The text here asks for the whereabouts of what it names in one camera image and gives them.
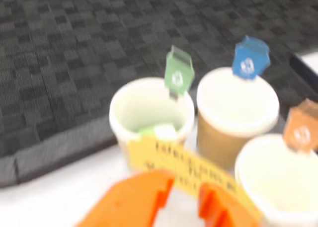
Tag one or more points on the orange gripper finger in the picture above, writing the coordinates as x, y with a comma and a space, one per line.
223, 212
129, 204

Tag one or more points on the green paper ball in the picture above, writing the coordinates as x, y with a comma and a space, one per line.
146, 130

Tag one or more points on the yellow handwritten welcome sign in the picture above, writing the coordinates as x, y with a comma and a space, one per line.
159, 157

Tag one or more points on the paper cup with orange tag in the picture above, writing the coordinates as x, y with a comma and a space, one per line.
280, 182

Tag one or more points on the paper cup with blue tag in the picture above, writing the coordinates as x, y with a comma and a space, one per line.
223, 142

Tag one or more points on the paper cup with green tag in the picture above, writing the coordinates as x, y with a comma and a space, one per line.
124, 127

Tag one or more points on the orange recycling bin tag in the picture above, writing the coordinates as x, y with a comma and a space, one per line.
301, 127

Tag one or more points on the green recycling bin tag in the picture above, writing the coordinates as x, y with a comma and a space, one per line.
179, 75

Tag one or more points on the blue recycling bin tag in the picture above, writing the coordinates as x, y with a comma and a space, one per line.
249, 60

